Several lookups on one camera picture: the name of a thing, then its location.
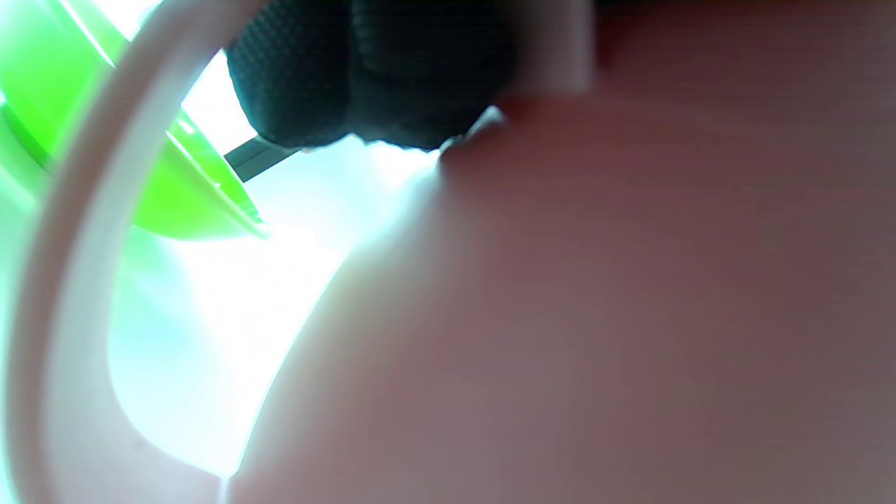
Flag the person's left hand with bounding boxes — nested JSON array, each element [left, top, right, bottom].
[[225, 0, 519, 151]]

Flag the small green plastic bowl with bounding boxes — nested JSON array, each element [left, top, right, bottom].
[[0, 0, 270, 241]]

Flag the pink plastic salad bowl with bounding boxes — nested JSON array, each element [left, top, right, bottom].
[[3, 0, 896, 504]]

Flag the black window frame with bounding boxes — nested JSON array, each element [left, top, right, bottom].
[[224, 135, 303, 183]]

